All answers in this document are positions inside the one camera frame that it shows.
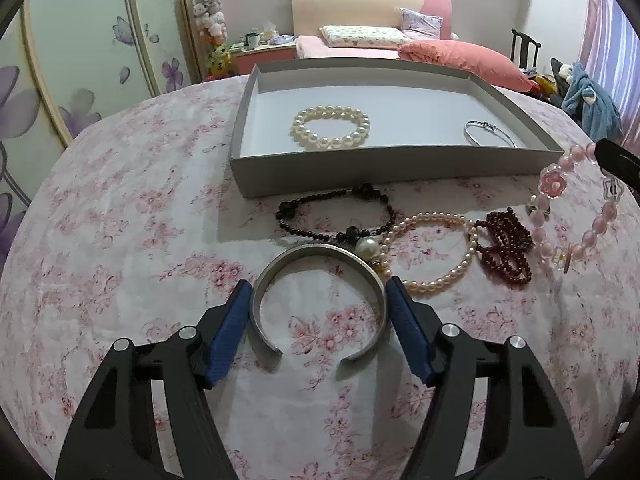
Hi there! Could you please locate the dark wooden chair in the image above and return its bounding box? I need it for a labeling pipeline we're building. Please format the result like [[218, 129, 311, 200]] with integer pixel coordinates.
[[510, 29, 542, 68]]

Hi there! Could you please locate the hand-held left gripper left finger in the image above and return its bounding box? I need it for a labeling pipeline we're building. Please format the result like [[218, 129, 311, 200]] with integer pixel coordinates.
[[55, 280, 253, 480]]

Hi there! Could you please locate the wardrobe with purple flower doors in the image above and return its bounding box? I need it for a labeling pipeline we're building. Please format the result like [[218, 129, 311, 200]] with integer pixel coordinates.
[[0, 0, 201, 281]]

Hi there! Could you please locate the pink bead flower bracelet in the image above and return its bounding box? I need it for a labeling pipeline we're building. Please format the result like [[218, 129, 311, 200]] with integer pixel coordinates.
[[527, 142, 621, 275]]

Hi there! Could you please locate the pink and cream nightstand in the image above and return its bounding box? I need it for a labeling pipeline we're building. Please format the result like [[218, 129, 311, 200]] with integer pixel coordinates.
[[235, 42, 297, 77]]

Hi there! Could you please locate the folded pink quilt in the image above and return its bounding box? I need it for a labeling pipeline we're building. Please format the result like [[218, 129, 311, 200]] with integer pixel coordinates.
[[398, 40, 533, 93]]

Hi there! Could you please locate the blue bathrobe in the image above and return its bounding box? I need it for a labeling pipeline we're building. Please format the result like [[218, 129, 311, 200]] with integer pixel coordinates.
[[561, 62, 623, 141]]

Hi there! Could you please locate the thin silver bangle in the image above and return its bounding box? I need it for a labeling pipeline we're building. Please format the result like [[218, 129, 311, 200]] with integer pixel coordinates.
[[464, 119, 518, 149]]

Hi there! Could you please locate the black bead necklace with pearl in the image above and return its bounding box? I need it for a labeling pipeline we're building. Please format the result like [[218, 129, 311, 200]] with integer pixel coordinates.
[[275, 184, 398, 278]]

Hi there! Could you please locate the colourful toys pile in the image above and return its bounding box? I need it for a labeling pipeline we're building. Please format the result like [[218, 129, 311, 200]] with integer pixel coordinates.
[[530, 72, 558, 97]]

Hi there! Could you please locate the tower of plush toys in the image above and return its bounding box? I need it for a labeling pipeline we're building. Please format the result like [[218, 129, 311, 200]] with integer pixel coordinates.
[[192, 0, 233, 81]]

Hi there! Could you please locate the small lilac pillow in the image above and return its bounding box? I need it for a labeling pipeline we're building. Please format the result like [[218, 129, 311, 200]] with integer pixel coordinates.
[[400, 8, 444, 41]]

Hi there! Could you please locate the dark red bead bracelet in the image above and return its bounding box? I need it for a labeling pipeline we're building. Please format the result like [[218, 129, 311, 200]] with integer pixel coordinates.
[[472, 206, 535, 286]]

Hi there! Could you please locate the white floral pillow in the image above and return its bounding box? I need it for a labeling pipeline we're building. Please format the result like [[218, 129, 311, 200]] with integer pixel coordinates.
[[320, 25, 412, 50]]

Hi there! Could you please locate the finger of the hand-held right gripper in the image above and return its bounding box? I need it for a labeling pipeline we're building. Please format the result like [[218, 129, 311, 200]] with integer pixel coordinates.
[[594, 137, 640, 193]]

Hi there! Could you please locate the silver cuff bangle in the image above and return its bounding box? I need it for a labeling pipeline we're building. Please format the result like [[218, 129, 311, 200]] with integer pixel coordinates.
[[248, 243, 393, 358]]

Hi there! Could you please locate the pink curtain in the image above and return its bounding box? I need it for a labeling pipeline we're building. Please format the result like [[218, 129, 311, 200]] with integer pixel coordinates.
[[580, 0, 640, 151]]

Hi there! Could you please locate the white pearl necklace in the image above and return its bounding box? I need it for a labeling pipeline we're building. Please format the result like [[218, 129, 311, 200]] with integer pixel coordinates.
[[382, 212, 481, 297]]

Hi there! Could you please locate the cream and pink headboard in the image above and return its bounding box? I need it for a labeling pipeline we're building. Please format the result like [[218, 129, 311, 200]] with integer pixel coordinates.
[[290, 0, 453, 46]]

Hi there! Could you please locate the grey cardboard tray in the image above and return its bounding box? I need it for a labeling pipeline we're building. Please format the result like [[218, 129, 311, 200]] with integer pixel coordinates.
[[229, 57, 566, 198]]

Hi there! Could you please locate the large white pearl bracelet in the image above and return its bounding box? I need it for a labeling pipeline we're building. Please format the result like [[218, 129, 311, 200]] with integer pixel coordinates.
[[289, 105, 372, 151]]

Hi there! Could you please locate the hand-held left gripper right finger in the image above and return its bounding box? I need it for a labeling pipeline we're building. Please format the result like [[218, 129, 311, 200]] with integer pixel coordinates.
[[385, 276, 586, 480]]

